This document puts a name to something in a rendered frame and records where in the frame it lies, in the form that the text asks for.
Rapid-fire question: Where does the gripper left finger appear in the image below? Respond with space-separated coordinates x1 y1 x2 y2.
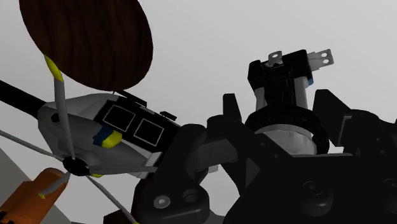
131 93 292 224

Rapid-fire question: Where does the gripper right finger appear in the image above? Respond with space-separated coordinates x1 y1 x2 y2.
312 89 397 156

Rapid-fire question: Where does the black and white cylindrical device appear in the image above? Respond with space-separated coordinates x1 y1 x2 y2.
247 48 335 156

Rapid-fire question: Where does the white and black toy helicopter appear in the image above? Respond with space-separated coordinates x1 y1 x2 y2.
0 55 182 224

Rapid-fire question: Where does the orange plastic object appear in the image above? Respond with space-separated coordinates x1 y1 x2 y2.
0 167 71 224

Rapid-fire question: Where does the brown wooden oval plate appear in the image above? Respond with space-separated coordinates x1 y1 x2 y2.
19 0 154 92

